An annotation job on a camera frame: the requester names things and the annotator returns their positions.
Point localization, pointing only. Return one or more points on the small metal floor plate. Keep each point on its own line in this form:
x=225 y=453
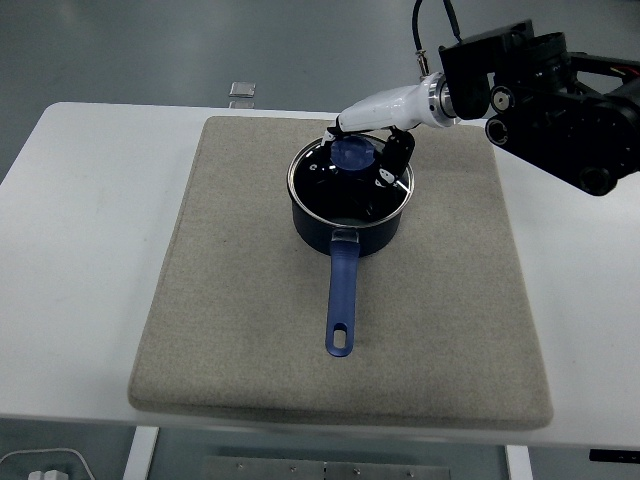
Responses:
x=242 y=89

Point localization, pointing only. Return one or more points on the white plug block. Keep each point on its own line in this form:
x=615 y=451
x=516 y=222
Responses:
x=47 y=475

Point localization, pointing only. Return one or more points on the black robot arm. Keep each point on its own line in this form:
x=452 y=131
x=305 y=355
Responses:
x=550 y=115

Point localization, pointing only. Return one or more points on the grey metal plate with screws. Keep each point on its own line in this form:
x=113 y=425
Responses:
x=310 y=470

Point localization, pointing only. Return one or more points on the black bar under table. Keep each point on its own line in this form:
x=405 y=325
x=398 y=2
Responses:
x=615 y=455

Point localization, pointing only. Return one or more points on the beige fabric mat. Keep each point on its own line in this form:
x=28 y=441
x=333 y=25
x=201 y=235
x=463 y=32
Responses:
x=240 y=310

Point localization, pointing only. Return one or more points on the glass lid with blue knob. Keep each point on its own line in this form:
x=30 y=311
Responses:
x=350 y=154

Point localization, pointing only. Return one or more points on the white table leg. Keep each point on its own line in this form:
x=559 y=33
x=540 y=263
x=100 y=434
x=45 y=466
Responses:
x=518 y=465
x=140 y=455

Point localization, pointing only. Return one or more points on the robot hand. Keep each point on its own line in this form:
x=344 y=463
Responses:
x=390 y=107

